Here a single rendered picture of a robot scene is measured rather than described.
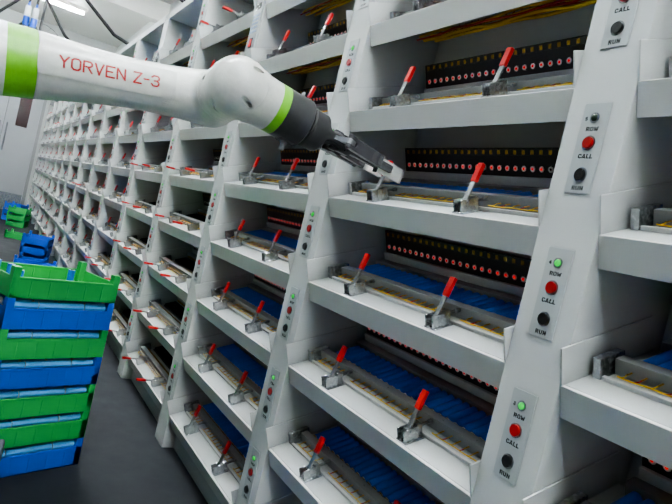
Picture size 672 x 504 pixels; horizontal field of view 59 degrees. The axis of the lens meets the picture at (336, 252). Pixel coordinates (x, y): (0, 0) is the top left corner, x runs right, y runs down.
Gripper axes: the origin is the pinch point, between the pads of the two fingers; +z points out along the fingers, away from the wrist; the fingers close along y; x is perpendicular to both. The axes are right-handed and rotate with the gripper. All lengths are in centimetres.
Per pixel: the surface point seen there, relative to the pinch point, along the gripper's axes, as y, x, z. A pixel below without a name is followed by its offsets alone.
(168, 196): -156, -16, 3
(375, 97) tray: -13.8, 17.2, -0.7
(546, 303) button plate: 49, -18, 0
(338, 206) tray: -11.5, -9.2, -0.3
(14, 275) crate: -62, -53, -49
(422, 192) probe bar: 8.9, -2.4, 4.5
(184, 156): -156, 2, 2
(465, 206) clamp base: 27.7, -5.8, -0.4
